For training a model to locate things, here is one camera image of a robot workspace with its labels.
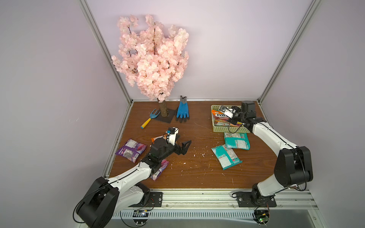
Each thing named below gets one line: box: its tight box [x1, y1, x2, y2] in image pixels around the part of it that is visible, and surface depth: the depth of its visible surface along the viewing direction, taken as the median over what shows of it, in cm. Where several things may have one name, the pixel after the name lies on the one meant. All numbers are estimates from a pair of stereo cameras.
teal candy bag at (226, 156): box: [211, 144, 243, 171], surface depth 89 cm
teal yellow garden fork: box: [140, 108, 161, 130], surface depth 112 cm
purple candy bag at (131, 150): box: [115, 138, 148, 164], surface depth 92 cm
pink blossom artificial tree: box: [111, 14, 190, 118], surface depth 68 cm
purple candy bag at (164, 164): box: [150, 159, 170, 181], surface depth 85 cm
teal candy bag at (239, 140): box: [223, 132, 251, 151], surface depth 94 cm
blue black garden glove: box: [175, 95, 190, 123], surface depth 112 cm
